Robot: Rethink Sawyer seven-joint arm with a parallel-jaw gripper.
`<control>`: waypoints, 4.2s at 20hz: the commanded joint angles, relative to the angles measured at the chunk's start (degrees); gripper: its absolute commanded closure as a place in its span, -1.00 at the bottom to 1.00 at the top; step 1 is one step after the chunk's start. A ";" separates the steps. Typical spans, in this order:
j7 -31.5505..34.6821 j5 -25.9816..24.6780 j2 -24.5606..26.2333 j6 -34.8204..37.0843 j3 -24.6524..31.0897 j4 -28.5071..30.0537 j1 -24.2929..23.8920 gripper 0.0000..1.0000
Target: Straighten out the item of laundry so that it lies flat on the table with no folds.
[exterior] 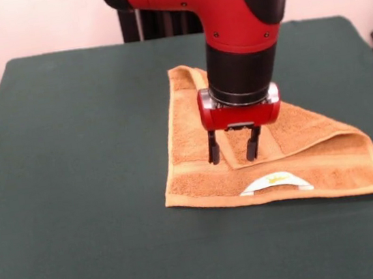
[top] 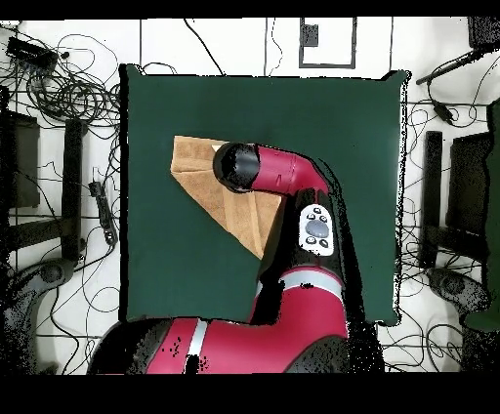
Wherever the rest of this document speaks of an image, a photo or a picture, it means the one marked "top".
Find black power strip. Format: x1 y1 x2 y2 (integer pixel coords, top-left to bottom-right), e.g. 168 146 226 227
88 180 119 246

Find black square box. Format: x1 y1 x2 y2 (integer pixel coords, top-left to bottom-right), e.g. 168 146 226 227
467 16 500 51

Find tan terry towel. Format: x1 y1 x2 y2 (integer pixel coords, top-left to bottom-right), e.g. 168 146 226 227
170 135 288 260

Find long black cable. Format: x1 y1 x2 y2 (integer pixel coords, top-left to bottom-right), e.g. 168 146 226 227
183 18 227 76

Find black stand pole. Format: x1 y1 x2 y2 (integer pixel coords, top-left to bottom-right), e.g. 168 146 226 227
414 47 487 86

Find tangled black cables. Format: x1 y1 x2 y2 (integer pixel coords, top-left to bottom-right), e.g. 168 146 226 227
22 32 122 130

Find dark green table cloth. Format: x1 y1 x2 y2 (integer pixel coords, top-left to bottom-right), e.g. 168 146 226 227
117 62 410 327

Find black power adapter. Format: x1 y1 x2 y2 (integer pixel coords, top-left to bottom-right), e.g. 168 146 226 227
431 99 456 126

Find black rectangular device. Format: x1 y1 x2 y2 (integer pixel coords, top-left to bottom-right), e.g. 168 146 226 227
5 36 59 70

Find dark green fabric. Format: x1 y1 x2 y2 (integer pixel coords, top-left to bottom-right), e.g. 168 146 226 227
464 97 500 331

